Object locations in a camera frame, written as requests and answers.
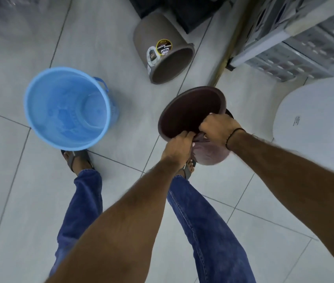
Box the person's right hand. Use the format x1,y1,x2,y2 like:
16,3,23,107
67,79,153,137
199,113,243,148

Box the person's left hand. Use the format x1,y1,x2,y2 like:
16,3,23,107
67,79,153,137
161,131,196,169

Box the dark brown plastic bucket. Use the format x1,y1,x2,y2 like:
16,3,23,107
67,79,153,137
158,86,234,166

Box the person's right forearm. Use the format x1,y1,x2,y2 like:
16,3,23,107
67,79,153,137
228,130,334,278

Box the person's left forearm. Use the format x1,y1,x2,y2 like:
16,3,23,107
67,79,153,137
45,158,186,283

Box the black wrist band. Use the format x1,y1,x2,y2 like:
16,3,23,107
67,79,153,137
225,128,246,151

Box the person's right sandal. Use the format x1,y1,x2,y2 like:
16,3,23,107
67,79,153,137
183,158,197,180

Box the person's sandal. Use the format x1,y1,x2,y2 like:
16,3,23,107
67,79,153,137
183,158,197,180
61,150,95,173

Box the brass floor strip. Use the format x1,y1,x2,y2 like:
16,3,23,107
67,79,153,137
208,0,259,87

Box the grey-brown plastic bucket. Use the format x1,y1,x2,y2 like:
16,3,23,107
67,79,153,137
133,12,195,85

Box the person's blue jeans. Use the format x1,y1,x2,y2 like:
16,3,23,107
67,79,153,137
49,169,256,283

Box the person's left sandal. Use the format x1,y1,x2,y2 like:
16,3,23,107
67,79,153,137
61,150,95,173

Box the black floor mat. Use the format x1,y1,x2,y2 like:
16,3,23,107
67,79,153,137
127,0,232,34

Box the grey plastic crate rack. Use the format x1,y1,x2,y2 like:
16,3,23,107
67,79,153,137
226,0,334,83

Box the light blue plastic bucket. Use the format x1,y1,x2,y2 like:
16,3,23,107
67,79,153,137
24,67,119,151

